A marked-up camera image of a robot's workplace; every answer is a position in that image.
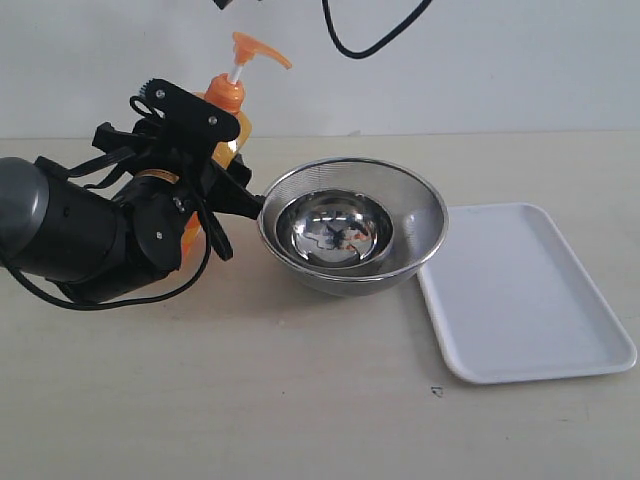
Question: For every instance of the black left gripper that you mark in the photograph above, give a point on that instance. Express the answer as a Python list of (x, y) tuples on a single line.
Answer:
[(171, 175)]

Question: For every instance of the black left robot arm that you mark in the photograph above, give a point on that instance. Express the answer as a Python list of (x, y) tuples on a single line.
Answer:
[(89, 238)]

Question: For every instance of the small stainless steel bowl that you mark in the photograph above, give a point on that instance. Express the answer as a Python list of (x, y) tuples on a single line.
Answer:
[(334, 229)]

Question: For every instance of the steel mesh colander basket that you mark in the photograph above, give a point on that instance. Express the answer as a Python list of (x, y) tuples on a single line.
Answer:
[(419, 215)]

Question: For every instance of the white rectangular plastic tray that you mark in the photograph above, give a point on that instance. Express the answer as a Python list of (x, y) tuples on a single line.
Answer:
[(510, 301)]

